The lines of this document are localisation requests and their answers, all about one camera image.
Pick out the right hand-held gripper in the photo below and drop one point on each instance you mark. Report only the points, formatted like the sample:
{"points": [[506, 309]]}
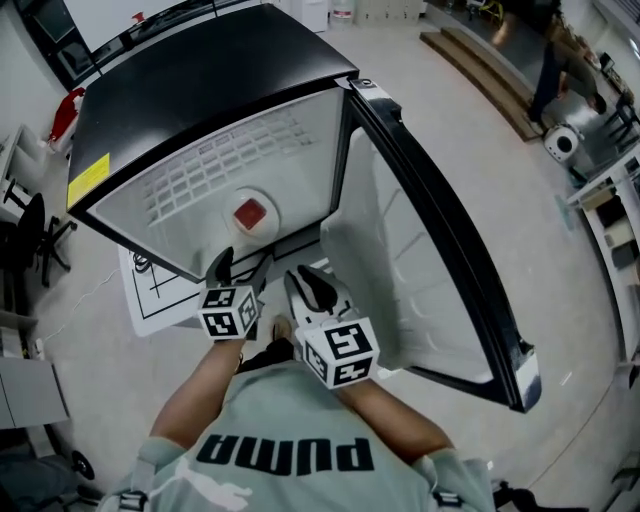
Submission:
{"points": [[345, 345]]}

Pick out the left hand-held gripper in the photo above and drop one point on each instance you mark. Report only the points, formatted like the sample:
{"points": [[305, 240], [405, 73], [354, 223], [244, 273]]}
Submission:
{"points": [[225, 320]]}

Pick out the red food block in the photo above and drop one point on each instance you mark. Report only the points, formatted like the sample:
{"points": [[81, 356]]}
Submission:
{"points": [[250, 214]]}

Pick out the white round plate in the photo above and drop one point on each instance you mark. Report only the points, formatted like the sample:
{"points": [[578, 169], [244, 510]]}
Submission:
{"points": [[274, 220]]}

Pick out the black mini fridge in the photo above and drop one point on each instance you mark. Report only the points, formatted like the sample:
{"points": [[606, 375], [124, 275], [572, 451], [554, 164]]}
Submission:
{"points": [[200, 90]]}

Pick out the person's right forearm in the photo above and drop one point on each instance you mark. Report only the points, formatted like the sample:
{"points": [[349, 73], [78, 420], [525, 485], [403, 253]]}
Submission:
{"points": [[395, 420]]}

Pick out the person's left forearm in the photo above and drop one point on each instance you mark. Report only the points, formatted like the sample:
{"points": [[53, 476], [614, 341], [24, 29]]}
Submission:
{"points": [[195, 395]]}

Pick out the person's tan shoe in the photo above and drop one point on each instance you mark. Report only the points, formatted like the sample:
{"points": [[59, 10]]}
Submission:
{"points": [[282, 327]]}

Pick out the white table with black lines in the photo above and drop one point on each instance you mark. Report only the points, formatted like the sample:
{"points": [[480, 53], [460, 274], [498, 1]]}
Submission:
{"points": [[150, 305]]}

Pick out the person's green t-shirt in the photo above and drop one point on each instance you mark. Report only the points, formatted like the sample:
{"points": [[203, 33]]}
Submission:
{"points": [[290, 415]]}

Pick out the black office chair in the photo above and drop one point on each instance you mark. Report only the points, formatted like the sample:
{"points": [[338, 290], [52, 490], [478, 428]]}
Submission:
{"points": [[32, 220]]}

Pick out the white power plug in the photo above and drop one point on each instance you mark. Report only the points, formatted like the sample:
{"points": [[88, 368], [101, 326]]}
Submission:
{"points": [[39, 349]]}

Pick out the red and white chair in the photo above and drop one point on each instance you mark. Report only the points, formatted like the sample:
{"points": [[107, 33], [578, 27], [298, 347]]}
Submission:
{"points": [[67, 117]]}

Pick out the grey cabinet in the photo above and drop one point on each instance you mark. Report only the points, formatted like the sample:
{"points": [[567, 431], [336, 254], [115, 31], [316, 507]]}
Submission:
{"points": [[27, 395]]}

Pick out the black round disc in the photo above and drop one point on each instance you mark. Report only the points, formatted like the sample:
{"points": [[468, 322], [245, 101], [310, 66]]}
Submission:
{"points": [[82, 465]]}

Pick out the white desk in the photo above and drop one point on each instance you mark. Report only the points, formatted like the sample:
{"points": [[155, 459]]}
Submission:
{"points": [[15, 160]]}

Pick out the clear water jug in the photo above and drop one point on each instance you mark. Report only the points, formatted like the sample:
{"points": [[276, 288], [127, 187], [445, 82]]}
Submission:
{"points": [[344, 9]]}

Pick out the wooden step platform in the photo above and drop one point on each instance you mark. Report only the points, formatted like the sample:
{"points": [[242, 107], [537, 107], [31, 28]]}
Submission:
{"points": [[480, 70]]}

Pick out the white round appliance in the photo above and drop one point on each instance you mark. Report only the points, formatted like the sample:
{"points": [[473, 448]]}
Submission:
{"points": [[562, 144]]}

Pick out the white locker bank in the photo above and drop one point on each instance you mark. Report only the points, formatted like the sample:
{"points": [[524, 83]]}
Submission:
{"points": [[390, 12]]}

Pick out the white shelving unit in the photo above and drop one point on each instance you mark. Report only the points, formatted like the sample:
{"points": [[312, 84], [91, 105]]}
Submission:
{"points": [[615, 240]]}

